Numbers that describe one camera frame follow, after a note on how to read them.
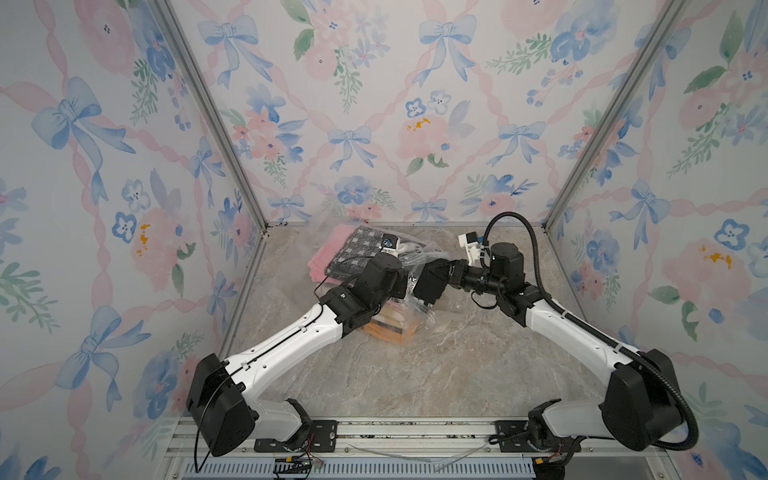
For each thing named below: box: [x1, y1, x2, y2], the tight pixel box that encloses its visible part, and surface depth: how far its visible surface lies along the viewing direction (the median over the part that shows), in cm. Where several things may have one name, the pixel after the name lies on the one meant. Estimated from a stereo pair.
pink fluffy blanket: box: [308, 224, 360, 283], surface depth 91 cm
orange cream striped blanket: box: [363, 299, 427, 343], surface depth 82 cm
